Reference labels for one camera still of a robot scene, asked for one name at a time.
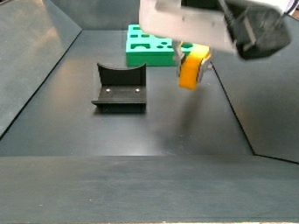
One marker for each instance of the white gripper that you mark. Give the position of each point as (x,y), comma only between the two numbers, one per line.
(165,19)

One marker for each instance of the yellow rectangular block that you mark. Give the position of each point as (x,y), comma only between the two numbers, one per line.
(191,66)

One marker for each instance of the green foam shape board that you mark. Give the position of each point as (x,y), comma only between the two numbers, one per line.
(147,49)

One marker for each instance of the black curved fixture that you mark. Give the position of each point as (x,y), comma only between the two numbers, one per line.
(123,93)

